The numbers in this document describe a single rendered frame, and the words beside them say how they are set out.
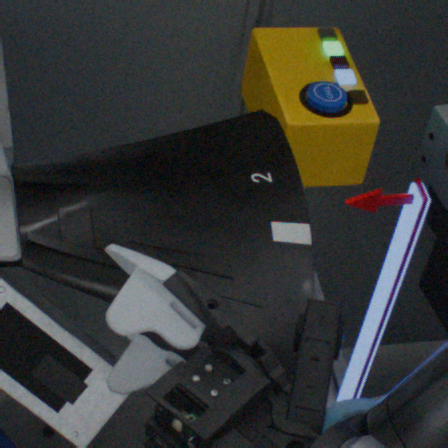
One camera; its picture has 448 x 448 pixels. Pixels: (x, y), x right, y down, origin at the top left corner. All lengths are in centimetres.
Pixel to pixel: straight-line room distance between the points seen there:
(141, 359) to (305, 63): 49
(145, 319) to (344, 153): 48
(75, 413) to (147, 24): 79
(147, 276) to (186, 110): 101
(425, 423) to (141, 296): 21
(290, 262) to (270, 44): 40
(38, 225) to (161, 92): 90
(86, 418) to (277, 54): 45
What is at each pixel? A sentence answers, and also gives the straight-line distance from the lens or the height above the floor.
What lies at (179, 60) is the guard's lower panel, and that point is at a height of 77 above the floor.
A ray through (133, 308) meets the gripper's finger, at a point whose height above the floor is 122.
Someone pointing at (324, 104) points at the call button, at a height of 108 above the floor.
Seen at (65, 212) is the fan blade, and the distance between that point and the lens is 88.
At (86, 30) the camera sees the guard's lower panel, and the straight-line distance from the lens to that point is 166.
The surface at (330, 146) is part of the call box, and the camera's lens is 120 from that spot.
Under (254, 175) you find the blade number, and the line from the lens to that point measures 94.
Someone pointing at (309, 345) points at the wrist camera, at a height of 120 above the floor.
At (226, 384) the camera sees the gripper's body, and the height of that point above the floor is 120.
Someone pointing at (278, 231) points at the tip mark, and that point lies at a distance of 92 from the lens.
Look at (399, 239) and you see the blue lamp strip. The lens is 99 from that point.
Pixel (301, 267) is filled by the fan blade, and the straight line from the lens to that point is 92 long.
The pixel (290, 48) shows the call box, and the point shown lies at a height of 107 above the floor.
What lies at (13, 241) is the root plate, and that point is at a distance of 86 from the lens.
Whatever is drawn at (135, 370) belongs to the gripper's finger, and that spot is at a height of 114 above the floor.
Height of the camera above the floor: 181
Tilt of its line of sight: 44 degrees down
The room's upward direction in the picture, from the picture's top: 11 degrees clockwise
